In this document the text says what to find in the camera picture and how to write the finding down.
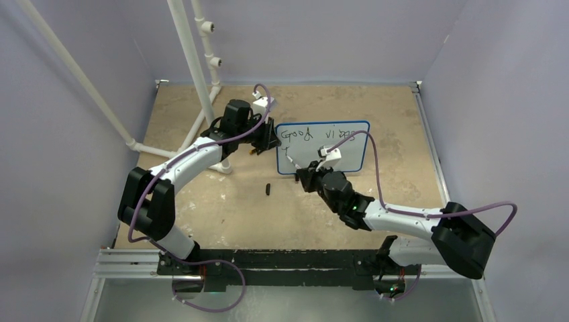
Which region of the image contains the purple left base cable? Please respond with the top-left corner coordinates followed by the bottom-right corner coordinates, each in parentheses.
top-left (171, 258), bottom-right (246, 314)

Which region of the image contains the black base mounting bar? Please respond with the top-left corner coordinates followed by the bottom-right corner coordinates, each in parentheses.
top-left (157, 235), bottom-right (419, 292)

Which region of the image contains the white PVC pipe frame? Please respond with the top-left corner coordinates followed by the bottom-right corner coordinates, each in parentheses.
top-left (15, 0), bottom-right (234, 175)

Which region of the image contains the white marker pen black cap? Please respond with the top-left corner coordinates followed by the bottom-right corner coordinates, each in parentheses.
top-left (285, 154), bottom-right (301, 170)

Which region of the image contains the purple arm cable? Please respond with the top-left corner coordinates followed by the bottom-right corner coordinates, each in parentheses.
top-left (326, 129), bottom-right (519, 237)
top-left (127, 83), bottom-right (273, 263)

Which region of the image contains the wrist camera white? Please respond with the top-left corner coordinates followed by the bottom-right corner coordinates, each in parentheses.
top-left (251, 97), bottom-right (277, 117)
top-left (316, 146), bottom-right (342, 171)

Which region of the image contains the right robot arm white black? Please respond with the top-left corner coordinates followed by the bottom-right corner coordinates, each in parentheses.
top-left (296, 162), bottom-right (497, 280)

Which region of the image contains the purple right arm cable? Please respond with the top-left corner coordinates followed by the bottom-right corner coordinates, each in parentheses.
top-left (326, 129), bottom-right (519, 237)

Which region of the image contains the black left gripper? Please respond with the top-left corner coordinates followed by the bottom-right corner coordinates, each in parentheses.
top-left (237, 113), bottom-right (280, 151)

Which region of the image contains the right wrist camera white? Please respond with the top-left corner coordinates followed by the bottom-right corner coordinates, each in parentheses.
top-left (316, 146), bottom-right (342, 171)

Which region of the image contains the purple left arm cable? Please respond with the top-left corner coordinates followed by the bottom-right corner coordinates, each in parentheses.
top-left (127, 83), bottom-right (273, 263)

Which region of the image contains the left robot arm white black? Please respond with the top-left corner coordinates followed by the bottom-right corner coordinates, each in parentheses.
top-left (117, 97), bottom-right (280, 274)

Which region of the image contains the blue framed whiteboard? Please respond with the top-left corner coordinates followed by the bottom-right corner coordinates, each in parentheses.
top-left (275, 120), bottom-right (370, 175)

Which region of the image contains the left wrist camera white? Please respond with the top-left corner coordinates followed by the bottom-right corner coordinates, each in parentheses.
top-left (251, 97), bottom-right (277, 117)

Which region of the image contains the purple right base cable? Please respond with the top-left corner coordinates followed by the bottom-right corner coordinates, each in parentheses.
top-left (378, 264), bottom-right (423, 303)

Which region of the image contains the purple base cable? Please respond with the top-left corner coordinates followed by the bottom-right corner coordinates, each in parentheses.
top-left (171, 258), bottom-right (246, 314)
top-left (378, 264), bottom-right (423, 303)

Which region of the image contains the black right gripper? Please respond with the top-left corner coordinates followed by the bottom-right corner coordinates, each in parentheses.
top-left (299, 159), bottom-right (341, 213)

